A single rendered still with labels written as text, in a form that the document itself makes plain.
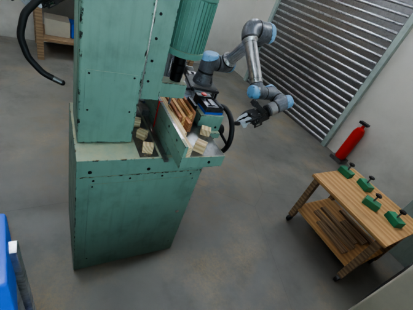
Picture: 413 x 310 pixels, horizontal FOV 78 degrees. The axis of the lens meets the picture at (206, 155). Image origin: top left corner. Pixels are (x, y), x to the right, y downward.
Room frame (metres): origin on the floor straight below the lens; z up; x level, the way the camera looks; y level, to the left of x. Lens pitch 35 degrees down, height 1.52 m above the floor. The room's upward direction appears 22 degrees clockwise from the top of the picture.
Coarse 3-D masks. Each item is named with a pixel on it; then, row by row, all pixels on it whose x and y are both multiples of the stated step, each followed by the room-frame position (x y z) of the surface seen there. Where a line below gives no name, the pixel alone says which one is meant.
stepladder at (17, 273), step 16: (0, 224) 0.19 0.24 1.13; (0, 240) 0.17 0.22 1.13; (16, 240) 0.19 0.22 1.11; (0, 256) 0.15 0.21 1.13; (16, 256) 0.18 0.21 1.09; (0, 272) 0.14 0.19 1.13; (16, 272) 0.18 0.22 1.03; (0, 288) 0.12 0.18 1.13; (16, 288) 0.16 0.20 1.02; (0, 304) 0.12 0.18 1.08; (16, 304) 0.14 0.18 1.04; (32, 304) 0.21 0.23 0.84
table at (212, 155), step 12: (156, 120) 1.07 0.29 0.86; (192, 132) 1.02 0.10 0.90; (216, 132) 1.16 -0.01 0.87; (168, 144) 0.92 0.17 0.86; (192, 144) 0.93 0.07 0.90; (216, 144) 1.01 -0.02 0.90; (180, 156) 0.82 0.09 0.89; (192, 156) 0.85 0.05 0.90; (204, 156) 0.88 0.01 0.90; (216, 156) 0.92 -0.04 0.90; (180, 168) 0.82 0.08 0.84
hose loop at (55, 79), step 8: (32, 0) 0.88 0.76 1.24; (40, 0) 0.89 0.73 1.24; (24, 8) 0.87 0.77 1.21; (32, 8) 0.88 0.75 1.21; (24, 16) 0.86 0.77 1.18; (24, 24) 0.86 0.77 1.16; (24, 32) 0.86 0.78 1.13; (24, 40) 0.86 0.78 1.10; (24, 48) 0.85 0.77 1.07; (24, 56) 0.85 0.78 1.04; (32, 64) 0.86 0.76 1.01; (40, 72) 0.88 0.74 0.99; (56, 80) 0.91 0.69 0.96
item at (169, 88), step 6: (168, 78) 1.10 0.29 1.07; (162, 84) 1.04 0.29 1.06; (168, 84) 1.05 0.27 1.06; (174, 84) 1.07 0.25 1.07; (180, 84) 1.09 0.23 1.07; (162, 90) 1.04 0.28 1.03; (168, 90) 1.06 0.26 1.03; (174, 90) 1.07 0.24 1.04; (180, 90) 1.09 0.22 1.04; (162, 96) 1.04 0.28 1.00; (168, 96) 1.06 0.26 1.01; (174, 96) 1.08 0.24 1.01; (180, 96) 1.10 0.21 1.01
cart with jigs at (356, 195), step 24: (312, 192) 1.72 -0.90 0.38; (336, 192) 1.62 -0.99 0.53; (360, 192) 1.75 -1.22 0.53; (288, 216) 1.72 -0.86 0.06; (312, 216) 1.69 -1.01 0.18; (336, 216) 1.81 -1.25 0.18; (360, 216) 1.44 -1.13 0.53; (384, 216) 1.55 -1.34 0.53; (408, 216) 1.68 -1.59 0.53; (336, 240) 1.49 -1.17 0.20; (360, 240) 1.60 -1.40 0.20; (384, 240) 1.29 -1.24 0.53; (360, 264) 1.38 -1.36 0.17
